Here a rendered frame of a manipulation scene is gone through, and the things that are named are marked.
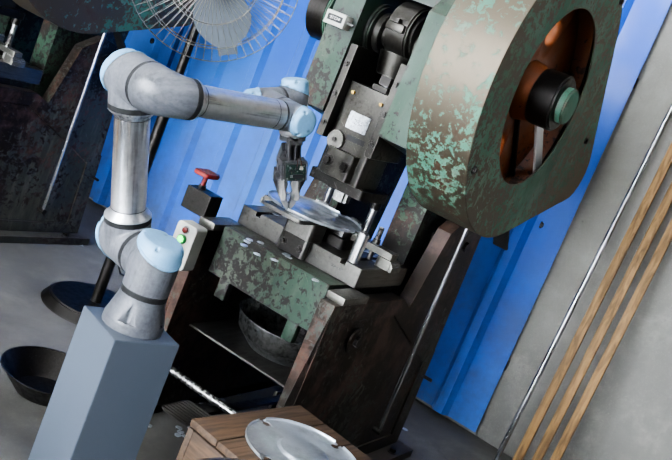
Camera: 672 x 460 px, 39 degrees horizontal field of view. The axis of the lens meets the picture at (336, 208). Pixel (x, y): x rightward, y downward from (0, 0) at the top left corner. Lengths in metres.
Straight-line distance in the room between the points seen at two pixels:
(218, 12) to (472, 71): 1.29
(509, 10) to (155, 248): 0.99
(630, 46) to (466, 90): 1.57
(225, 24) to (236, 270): 0.95
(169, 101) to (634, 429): 2.31
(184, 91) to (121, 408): 0.78
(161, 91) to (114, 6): 1.64
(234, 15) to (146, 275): 1.29
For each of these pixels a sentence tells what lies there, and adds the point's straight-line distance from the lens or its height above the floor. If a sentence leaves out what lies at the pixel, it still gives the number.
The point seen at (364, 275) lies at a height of 0.69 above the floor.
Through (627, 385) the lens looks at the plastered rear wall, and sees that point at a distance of 3.74.
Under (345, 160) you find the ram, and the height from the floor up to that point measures 0.96.
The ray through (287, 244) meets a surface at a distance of 2.72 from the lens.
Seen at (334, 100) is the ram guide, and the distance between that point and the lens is 2.74.
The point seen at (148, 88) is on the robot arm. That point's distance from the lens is 2.12.
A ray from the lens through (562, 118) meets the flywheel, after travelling 2.56.
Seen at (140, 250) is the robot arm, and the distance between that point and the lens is 2.25.
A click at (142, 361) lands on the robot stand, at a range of 2.31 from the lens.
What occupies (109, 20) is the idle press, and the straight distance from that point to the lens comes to 3.73.
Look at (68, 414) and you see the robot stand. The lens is 2.40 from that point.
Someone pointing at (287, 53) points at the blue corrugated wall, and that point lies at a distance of 4.36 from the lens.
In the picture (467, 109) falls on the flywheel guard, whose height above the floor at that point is 1.23.
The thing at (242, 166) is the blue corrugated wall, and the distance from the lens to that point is 4.42.
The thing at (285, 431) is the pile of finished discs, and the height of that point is 0.35.
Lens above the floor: 1.29
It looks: 10 degrees down
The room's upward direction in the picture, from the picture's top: 22 degrees clockwise
